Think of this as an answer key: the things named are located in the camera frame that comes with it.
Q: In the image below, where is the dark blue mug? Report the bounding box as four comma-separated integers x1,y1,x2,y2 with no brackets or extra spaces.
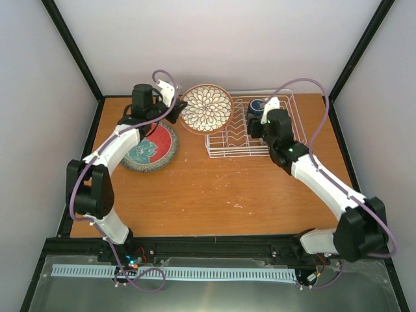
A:
246,99,265,122

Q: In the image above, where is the floral patterned plate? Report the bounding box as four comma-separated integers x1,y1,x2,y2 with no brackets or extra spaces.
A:
179,84,234,135

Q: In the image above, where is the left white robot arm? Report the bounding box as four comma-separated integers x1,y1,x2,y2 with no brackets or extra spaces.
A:
66,80,185,262

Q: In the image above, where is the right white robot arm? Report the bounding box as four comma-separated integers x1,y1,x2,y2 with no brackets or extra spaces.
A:
246,97,389,262

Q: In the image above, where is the red and teal plate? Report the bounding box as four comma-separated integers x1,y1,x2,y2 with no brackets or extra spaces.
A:
121,122,179,173

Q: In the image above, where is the white wire dish rack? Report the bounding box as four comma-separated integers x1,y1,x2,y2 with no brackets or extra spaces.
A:
205,88,307,159

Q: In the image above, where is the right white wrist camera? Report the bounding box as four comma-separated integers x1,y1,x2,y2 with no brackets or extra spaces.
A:
261,97,281,125

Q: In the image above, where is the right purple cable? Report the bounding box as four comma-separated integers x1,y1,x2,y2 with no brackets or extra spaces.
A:
269,78,399,259

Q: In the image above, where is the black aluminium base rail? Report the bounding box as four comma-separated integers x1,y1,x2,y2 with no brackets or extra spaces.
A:
97,235,329,266

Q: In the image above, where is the black frame post left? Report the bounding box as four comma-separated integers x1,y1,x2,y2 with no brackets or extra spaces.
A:
41,0,104,101

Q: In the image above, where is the black frame post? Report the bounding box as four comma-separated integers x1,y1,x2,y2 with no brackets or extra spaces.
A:
41,0,104,101
326,0,397,101

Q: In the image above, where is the black frame post right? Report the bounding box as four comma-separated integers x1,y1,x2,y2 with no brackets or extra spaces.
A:
326,0,397,101

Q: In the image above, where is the light blue cable duct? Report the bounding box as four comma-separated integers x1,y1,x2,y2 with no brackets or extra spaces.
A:
51,264,297,283

